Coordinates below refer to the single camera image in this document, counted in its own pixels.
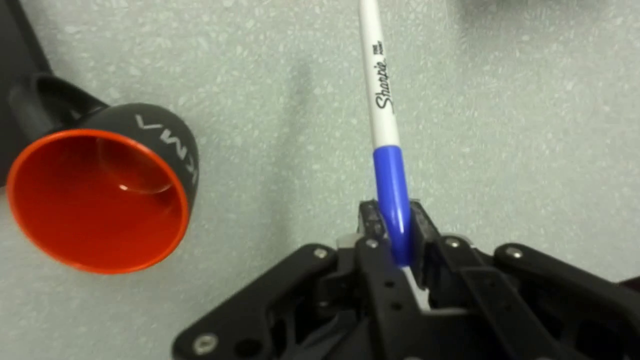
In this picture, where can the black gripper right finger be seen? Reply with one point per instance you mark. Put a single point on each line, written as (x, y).
(481, 293)

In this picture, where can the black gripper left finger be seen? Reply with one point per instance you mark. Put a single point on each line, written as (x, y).
(361, 287)

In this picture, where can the white blue-capped Sharpie marker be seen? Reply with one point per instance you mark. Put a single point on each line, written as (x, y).
(380, 86)

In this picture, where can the black mug with orange interior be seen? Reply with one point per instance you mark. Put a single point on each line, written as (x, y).
(100, 201)

